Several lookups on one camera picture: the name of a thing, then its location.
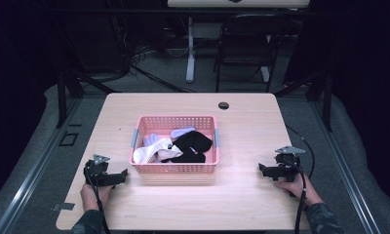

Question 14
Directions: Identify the grey tape piece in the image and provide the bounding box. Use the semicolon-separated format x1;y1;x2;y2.
51;201;76;213

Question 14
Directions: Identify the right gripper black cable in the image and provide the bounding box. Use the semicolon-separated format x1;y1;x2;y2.
289;159;308;234

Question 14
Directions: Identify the pale pink sock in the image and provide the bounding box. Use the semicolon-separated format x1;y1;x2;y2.
155;144;184;163

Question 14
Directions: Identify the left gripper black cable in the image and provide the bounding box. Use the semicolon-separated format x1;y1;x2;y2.
84;167;112;234

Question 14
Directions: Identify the white desk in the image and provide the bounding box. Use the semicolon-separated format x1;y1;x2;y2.
166;0;311;85

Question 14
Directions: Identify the black metal stand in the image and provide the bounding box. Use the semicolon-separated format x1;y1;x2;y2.
54;62;121;130
273;64;334;133

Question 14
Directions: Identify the aluminium floor rail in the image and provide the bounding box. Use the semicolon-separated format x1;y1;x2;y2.
308;98;383;234
0;97;84;234

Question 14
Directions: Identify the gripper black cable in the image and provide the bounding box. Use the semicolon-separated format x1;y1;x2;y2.
289;159;308;234
84;167;112;234

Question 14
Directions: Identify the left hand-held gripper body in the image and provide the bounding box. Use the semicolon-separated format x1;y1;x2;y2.
83;153;123;188

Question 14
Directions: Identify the black folding chair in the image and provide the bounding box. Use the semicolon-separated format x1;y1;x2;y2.
213;13;291;94

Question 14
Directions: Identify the person's right hand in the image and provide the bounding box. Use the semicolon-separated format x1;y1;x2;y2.
275;175;325;208

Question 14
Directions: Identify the lavender sock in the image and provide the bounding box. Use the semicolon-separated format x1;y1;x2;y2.
142;133;162;148
170;126;197;139

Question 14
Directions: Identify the black sock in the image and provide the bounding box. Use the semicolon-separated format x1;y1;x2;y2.
161;147;207;164
172;130;214;154

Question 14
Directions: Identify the person's left hand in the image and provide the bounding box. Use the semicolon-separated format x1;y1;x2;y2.
80;182;113;213

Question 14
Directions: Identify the thin black cable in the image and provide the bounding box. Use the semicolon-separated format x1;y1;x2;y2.
285;125;316;179

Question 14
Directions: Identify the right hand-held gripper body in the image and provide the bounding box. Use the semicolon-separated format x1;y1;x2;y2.
266;145;307;183

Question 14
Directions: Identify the bundle of floor cables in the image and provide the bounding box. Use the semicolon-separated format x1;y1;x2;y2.
111;19;197;94

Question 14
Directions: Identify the white sock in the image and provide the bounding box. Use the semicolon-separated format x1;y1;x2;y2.
132;137;176;165

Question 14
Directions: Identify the pink plastic basket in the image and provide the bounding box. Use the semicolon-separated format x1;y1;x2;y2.
128;115;221;176

